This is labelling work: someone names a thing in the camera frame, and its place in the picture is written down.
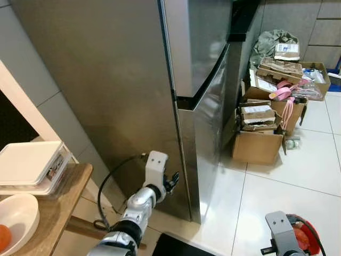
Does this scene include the pink strap roll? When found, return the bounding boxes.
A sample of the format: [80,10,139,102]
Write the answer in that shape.
[269,80,299,131]

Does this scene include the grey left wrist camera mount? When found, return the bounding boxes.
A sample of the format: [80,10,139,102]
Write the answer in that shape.
[144,150,169,188]

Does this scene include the blue dustpan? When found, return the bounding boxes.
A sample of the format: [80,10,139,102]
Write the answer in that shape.
[326,80,341,93]

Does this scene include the clear plastic packaging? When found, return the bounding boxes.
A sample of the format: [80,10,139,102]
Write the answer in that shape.
[290,69,326,101]

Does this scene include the flattened cardboard stack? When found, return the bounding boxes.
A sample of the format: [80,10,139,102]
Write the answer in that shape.
[236,100,283,132]

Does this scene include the moulded cardboard tray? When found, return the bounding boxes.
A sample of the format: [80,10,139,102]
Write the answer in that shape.
[256,58,304,85]

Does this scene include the blue handled broom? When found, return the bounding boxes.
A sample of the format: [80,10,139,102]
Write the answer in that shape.
[328,56,341,86]

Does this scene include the white lidded plastic container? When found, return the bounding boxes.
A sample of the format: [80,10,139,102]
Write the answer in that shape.
[0,140,72,195]

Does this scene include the grey green sack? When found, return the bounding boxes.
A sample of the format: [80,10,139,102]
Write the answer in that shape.
[249,29,300,70]

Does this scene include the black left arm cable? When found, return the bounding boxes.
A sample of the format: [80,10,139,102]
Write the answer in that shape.
[95,154,149,231]

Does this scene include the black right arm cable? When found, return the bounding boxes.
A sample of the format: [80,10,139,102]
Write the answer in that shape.
[290,216,327,256]

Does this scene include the white shallow bowl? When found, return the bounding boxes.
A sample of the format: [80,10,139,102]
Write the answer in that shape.
[0,193,40,256]

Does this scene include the steel fridge body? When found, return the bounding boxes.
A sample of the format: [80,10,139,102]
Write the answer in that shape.
[10,0,200,222]

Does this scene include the red white patterned bowl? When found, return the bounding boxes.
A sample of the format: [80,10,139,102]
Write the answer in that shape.
[286,214,322,256]

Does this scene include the open cardboard box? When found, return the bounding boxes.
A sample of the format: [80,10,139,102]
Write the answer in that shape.
[242,86,307,134]
[298,62,331,101]
[231,128,286,165]

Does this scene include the small clear jar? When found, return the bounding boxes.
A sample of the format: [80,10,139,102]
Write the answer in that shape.
[285,136,302,150]

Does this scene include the grey kitchen cabinet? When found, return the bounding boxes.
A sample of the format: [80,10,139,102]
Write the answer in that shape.
[229,0,341,73]

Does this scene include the wooden dining table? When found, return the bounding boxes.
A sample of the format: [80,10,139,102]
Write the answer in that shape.
[0,163,94,256]

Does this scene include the white labelled parcel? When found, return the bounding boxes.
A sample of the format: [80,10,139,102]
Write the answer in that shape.
[274,43,301,61]

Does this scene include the orange round food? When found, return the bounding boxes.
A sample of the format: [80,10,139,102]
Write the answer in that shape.
[0,224,12,251]

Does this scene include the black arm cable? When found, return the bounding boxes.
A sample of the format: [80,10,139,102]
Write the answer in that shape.
[290,216,327,256]
[95,154,149,231]

